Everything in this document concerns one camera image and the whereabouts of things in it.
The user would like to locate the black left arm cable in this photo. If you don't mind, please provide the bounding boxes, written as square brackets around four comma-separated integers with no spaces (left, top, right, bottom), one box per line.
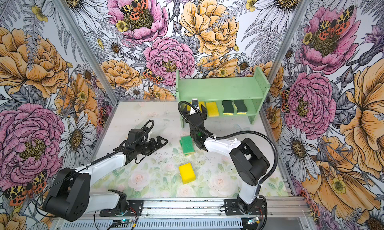
[34,119,155,217]

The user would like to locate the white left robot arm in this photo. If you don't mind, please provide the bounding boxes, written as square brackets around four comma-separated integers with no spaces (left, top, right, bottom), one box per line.
[42,136,169,222]

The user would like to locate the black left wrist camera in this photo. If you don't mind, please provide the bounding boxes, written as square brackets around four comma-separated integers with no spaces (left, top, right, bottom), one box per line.
[126,129,145,147]

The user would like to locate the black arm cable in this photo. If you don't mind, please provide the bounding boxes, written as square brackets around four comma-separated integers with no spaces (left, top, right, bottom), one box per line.
[34,119,155,217]
[177,100,279,185]

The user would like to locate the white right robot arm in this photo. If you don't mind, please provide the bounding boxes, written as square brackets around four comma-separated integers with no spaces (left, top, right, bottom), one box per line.
[180,105,270,215]

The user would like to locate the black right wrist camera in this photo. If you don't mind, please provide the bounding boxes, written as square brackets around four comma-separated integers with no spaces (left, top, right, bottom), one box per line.
[191,99,199,108]

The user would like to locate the dark green scouring sponge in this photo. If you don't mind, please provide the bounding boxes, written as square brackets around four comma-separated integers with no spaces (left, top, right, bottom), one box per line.
[222,100,235,116]
[234,100,248,115]

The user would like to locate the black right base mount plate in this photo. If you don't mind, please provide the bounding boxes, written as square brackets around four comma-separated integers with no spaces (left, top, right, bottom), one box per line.
[224,198,268,216]

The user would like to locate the aluminium rail frame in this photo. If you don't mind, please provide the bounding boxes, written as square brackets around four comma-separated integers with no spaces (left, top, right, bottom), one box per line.
[51,197,316,230]

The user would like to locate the green-yellow sponge in stack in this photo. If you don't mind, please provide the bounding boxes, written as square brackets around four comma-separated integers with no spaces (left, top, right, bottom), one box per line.
[182,146,195,157]

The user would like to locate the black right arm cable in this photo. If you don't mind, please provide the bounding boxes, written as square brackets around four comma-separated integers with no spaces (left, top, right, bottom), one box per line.
[177,100,279,185]

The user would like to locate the yellow sponge lying alone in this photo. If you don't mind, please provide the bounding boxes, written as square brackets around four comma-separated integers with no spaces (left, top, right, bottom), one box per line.
[179,163,196,185]

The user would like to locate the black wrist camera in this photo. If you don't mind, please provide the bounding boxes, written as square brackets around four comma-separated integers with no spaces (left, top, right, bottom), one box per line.
[191,99,199,108]
[126,129,145,147]

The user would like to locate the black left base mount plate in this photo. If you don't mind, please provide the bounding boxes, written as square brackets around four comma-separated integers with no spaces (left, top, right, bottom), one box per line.
[100,200,144,217]

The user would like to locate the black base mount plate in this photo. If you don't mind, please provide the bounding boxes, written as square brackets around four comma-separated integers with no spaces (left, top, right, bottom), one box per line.
[224,198,268,216]
[100,200,144,217]

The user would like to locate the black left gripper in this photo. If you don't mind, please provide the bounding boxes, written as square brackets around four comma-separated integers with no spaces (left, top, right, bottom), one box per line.
[136,136,169,156]

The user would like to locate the green metal shelf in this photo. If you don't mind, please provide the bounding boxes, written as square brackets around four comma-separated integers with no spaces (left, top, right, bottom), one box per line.
[176,67,271,125]

